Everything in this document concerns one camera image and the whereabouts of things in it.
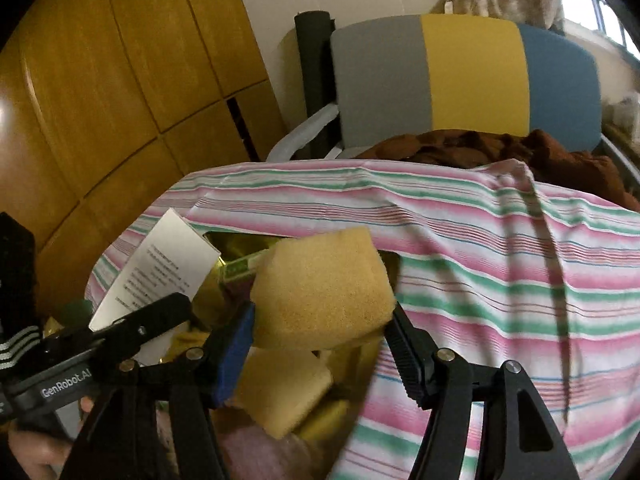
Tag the pink green striped cloth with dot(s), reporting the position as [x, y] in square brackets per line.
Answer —
[490, 280]

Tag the brown cloth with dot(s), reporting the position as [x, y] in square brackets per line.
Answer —
[550, 160]

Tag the white chair armrest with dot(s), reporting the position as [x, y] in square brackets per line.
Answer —
[305, 130]

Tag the window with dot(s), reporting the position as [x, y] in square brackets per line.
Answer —
[595, 5]

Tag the person's left hand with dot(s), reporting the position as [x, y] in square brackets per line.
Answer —
[35, 452]

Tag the wooden wardrobe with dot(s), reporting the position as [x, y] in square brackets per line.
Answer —
[115, 85]

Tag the yellow plush toy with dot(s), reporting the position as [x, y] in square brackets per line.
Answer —
[320, 290]

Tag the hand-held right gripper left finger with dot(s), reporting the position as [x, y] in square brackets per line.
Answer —
[232, 357]

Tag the black white striped cloth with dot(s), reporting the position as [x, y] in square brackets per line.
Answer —
[15, 310]

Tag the yellow sponge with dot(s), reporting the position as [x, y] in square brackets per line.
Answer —
[280, 390]

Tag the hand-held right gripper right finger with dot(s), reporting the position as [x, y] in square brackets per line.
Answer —
[405, 357]

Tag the small green white box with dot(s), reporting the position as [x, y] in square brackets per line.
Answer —
[240, 266]

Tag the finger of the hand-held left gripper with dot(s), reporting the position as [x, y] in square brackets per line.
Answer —
[150, 321]

